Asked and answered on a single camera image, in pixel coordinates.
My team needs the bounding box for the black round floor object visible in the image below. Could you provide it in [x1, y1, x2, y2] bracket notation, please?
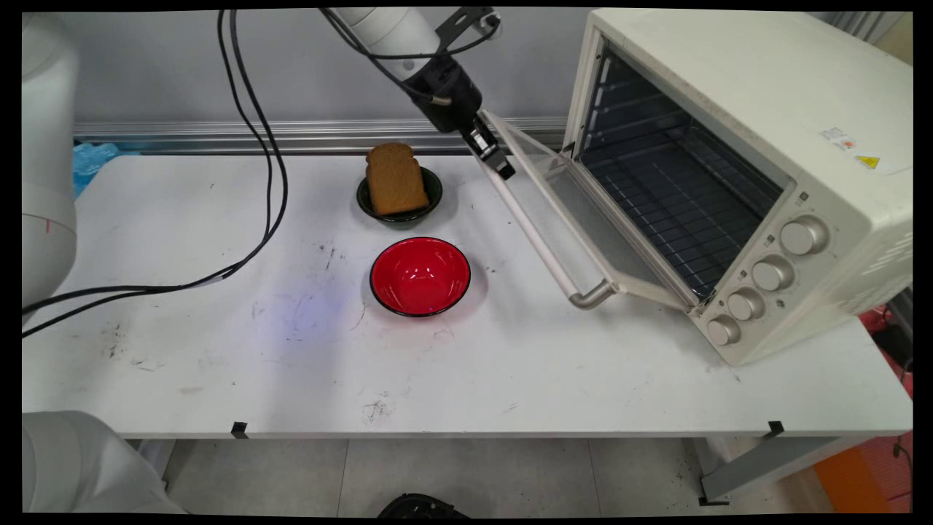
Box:
[376, 493, 472, 519]

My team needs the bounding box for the dark green bowl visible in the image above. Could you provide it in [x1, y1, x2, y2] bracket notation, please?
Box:
[356, 166, 444, 223]

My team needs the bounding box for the silver oven knob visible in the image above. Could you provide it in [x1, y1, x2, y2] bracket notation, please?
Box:
[779, 215, 831, 257]
[727, 287, 767, 322]
[752, 255, 796, 293]
[706, 314, 743, 347]

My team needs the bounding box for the brown bread slice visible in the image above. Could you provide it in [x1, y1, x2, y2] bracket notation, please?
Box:
[366, 142, 431, 217]

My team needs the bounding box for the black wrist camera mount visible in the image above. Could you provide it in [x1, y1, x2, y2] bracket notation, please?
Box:
[436, 7, 504, 53]

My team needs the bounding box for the long black cable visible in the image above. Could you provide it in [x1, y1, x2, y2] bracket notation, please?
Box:
[22, 9, 290, 318]
[22, 9, 274, 340]

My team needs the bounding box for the blue plastic bag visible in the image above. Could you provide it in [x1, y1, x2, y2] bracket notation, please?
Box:
[72, 141, 141, 199]

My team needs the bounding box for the red object beside table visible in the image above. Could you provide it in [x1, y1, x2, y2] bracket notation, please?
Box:
[859, 306, 913, 399]

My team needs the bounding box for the red bowl with black rim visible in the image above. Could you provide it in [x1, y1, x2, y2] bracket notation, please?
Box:
[370, 236, 472, 318]

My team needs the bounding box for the aluminium profile rail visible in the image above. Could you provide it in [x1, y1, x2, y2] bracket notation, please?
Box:
[72, 118, 571, 156]

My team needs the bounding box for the cream toaster oven body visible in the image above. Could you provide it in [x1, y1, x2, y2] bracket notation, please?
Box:
[565, 9, 913, 367]

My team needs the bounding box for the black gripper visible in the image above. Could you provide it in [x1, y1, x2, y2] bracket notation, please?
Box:
[405, 55, 516, 181]

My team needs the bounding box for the wire oven rack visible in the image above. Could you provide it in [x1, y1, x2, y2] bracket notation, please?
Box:
[583, 139, 785, 301]

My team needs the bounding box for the glass oven door with handle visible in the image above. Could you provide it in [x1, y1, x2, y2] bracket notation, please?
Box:
[477, 109, 702, 314]

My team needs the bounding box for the grey table leg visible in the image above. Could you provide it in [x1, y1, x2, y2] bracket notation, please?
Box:
[691, 436, 862, 507]

